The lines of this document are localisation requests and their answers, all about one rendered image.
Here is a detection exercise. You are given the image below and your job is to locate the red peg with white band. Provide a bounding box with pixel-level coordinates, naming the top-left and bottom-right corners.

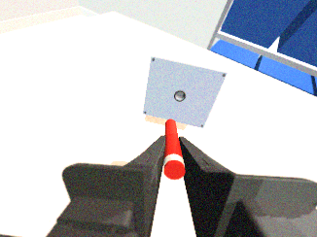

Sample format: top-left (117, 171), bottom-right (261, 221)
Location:
top-left (163, 119), bottom-right (186, 180)

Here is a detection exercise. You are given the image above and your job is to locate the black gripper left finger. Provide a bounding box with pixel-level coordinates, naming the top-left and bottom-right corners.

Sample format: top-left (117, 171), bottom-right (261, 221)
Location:
top-left (61, 135), bottom-right (165, 237)

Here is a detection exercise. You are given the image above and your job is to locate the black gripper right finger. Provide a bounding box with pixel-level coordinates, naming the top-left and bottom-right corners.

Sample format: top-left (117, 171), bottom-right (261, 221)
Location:
top-left (179, 136), bottom-right (317, 237)

